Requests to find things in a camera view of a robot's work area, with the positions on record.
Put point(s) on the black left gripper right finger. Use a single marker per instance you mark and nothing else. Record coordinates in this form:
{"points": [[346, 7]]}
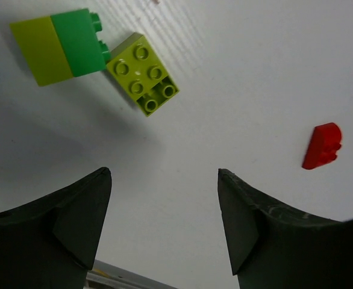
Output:
{"points": [[274, 245]]}

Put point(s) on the lime lego brick with studs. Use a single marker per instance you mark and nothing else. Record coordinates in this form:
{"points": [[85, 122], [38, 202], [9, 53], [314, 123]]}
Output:
{"points": [[135, 66]]}

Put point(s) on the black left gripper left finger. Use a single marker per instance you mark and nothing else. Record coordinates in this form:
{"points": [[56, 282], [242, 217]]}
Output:
{"points": [[52, 241]]}

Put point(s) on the red curved lego piece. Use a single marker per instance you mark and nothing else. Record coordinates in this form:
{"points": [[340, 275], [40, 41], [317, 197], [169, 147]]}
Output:
{"points": [[325, 142]]}

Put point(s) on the lime green lego stack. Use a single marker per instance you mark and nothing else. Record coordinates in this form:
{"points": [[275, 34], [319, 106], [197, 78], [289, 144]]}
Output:
{"points": [[62, 46]]}

